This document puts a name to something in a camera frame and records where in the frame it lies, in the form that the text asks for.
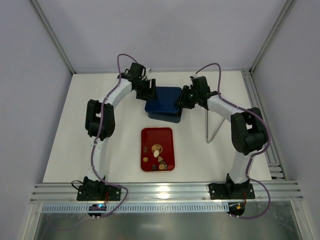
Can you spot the blue tin lid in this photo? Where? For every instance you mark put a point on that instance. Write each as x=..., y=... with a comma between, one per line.
x=165, y=102

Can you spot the tan square chocolate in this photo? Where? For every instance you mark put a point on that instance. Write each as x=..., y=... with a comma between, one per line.
x=161, y=167

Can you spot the aluminium front rail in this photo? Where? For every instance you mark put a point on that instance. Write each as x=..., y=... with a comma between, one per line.
x=279, y=190

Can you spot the left aluminium frame post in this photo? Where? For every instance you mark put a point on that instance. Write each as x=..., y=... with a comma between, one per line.
x=51, y=34

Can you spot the white oval chocolate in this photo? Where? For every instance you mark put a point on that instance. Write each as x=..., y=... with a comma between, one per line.
x=156, y=154

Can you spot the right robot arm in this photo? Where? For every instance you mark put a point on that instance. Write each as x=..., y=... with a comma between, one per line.
x=249, y=136

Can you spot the aluminium frame post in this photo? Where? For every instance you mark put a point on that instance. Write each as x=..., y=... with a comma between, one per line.
x=272, y=34
x=51, y=34

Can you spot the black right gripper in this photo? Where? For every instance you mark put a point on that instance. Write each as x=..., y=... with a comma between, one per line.
x=186, y=99

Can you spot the round tan chocolate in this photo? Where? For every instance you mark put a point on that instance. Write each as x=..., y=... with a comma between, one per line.
x=145, y=159

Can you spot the blue chocolate tin box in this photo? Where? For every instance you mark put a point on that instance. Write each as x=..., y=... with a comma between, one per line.
x=165, y=117

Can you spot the metal tongs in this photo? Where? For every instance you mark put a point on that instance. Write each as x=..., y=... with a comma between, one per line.
x=213, y=123

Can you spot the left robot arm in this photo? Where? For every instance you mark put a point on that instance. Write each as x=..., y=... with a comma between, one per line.
x=100, y=124

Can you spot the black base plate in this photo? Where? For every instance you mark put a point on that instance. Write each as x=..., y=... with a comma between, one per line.
x=226, y=191
x=98, y=193

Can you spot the white cable duct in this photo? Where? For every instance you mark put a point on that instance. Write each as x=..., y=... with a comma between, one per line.
x=148, y=207

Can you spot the red lacquer tray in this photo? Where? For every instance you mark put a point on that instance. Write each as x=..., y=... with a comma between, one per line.
x=162, y=136

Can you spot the right aluminium frame post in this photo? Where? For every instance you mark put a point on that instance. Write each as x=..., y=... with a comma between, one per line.
x=272, y=34

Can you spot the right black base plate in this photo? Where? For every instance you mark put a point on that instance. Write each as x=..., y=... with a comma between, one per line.
x=226, y=191

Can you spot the gold ring cookie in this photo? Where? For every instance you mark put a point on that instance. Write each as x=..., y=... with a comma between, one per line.
x=157, y=147

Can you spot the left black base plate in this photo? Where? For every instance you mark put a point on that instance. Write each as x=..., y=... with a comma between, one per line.
x=98, y=193

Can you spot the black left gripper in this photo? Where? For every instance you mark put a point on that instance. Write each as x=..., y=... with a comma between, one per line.
x=148, y=89

